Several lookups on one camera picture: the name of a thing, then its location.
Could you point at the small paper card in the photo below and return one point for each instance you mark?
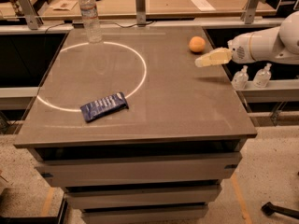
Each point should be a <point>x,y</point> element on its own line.
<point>65,5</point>

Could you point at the right clear pump bottle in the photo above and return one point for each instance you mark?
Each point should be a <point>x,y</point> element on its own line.
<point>263,76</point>

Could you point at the middle metal bracket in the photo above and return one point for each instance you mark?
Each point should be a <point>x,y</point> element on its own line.
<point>140,6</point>

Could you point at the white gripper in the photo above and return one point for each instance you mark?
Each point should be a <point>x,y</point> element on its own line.
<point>239,51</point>

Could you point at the white paper sheet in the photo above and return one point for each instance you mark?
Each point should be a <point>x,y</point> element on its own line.
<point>203,5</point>

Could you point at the clear plastic water bottle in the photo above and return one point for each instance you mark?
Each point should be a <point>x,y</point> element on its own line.
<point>89,14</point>

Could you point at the left metal bracket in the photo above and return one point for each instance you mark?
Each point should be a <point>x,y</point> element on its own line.
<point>30,15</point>

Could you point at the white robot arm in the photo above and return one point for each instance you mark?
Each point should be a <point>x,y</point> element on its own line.
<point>277,45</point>

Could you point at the grey drawer cabinet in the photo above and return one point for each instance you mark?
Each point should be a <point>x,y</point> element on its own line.
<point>164,157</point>

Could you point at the clear pump bottle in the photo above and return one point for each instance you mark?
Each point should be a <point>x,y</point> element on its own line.
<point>263,76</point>
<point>240,78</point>

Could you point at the blue snack bar wrapper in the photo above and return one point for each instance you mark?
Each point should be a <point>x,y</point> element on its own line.
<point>104,106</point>

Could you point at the left clear pump bottle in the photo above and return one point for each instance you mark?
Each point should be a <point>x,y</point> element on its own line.
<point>240,78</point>

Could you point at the orange fruit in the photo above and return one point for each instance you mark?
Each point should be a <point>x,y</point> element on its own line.
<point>197,44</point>

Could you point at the black chair base leg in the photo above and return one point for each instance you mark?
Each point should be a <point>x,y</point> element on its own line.
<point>269,209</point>

